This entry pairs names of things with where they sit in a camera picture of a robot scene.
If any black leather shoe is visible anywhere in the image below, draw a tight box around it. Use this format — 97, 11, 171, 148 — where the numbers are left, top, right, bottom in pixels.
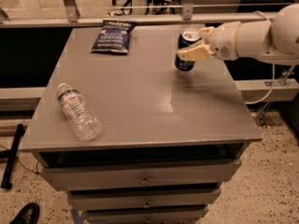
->
9, 203, 40, 224

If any clear plastic water bottle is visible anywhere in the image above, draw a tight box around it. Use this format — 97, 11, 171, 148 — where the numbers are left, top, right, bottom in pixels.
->
57, 83, 102, 141

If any drawer knob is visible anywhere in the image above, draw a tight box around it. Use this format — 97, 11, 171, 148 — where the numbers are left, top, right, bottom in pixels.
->
143, 203, 150, 209
140, 176, 150, 186

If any black office chair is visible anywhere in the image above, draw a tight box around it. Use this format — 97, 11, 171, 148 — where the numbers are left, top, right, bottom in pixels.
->
108, 0, 132, 16

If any blue chip bag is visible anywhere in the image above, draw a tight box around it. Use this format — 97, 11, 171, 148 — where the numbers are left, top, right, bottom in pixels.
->
91, 20, 136, 54

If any top drawer knob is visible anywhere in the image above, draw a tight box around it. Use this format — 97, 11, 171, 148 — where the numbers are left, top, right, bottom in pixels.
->
140, 176, 150, 186

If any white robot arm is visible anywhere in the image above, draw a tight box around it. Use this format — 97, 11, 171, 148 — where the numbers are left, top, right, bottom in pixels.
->
177, 4, 299, 65

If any blue pepsi can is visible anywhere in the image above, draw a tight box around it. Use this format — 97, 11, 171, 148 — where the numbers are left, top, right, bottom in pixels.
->
174, 28, 202, 72

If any black stand leg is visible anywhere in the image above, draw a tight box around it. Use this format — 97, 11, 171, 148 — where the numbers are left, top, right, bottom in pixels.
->
0, 124, 25, 190

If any metal railing frame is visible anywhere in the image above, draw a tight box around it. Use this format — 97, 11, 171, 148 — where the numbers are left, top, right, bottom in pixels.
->
0, 0, 299, 30

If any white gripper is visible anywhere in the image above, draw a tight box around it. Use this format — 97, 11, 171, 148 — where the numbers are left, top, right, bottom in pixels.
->
177, 21, 241, 62

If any grey drawer cabinet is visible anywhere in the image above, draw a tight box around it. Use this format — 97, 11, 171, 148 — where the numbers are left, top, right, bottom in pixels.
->
21, 25, 261, 224

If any middle drawer knob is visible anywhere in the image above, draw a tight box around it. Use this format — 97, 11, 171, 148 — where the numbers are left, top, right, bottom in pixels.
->
143, 203, 150, 209

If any white cable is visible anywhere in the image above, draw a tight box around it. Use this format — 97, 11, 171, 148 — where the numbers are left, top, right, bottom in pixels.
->
244, 10, 277, 105

